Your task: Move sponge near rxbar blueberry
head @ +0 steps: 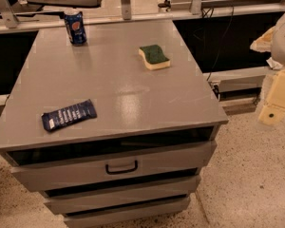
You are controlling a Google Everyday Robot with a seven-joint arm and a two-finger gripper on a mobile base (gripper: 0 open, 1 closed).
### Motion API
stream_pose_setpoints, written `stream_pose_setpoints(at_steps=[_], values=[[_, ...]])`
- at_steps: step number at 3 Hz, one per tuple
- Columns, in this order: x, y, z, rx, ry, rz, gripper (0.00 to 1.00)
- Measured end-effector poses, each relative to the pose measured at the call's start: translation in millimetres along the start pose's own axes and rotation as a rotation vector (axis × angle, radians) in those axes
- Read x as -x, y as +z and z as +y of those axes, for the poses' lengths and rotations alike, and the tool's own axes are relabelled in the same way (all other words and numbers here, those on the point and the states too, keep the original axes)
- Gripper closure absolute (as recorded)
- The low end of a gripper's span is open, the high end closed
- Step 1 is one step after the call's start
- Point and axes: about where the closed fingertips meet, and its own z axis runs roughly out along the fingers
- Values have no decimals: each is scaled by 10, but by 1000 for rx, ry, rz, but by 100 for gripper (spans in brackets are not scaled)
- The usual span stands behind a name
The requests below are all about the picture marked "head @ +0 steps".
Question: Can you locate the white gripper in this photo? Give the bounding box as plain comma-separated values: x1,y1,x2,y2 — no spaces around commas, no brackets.
250,27,285,125

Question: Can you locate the green and yellow sponge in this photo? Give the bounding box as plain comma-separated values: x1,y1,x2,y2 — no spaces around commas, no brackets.
139,45,170,70

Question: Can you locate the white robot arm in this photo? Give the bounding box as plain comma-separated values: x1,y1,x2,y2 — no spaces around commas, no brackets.
250,13,285,125

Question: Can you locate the blue rxbar blueberry wrapper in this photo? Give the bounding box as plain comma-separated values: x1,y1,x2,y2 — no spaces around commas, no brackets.
41,100,97,132

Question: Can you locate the top grey drawer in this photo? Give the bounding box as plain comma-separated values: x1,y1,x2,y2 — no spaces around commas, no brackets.
11,141,217,192

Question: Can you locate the grey drawer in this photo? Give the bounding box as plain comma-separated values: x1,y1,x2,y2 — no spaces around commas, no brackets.
11,141,217,192
64,195,190,228
45,175,200,214

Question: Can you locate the grey drawer cabinet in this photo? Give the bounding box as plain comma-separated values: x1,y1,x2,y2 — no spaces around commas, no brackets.
0,21,227,219

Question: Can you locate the bottom grey drawer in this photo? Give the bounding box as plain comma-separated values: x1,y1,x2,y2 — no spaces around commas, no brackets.
64,195,190,228

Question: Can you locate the blue pepsi can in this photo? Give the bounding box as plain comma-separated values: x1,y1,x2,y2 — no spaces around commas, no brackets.
64,9,86,46

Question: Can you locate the middle grey drawer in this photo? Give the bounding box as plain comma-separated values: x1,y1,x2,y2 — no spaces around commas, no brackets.
45,175,200,214

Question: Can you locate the black drawer handle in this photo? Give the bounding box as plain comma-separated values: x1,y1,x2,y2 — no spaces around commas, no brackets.
105,161,139,175

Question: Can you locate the grey metal rail frame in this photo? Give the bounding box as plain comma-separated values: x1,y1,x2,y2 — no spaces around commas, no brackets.
0,0,285,34

